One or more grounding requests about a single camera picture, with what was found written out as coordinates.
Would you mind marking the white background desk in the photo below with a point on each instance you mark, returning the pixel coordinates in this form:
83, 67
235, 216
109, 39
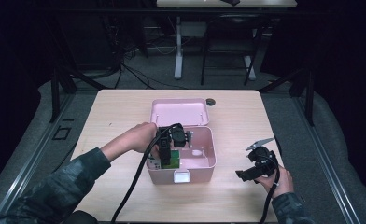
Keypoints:
178, 46

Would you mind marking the person's right hand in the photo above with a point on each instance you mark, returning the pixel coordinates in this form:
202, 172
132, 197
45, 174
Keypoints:
282, 185

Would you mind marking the metal floor rail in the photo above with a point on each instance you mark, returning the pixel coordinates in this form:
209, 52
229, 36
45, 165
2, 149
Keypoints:
31, 146
324, 155

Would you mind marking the person's left hand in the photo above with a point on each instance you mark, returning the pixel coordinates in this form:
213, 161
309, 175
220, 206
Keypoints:
139, 138

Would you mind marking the green carton box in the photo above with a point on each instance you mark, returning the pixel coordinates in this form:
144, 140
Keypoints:
175, 161

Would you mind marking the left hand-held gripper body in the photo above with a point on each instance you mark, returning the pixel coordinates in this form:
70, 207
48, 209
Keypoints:
179, 137

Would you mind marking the black frame post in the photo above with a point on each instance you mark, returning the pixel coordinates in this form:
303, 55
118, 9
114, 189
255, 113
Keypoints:
55, 93
310, 96

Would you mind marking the black chair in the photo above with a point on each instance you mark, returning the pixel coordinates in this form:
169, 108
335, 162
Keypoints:
231, 40

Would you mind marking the dark object on background desk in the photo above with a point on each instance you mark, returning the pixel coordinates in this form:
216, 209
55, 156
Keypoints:
231, 2

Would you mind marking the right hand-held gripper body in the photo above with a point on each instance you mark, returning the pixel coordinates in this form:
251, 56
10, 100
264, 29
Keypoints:
265, 161

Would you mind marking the black table grommet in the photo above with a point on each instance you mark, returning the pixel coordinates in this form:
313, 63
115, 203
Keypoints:
211, 101

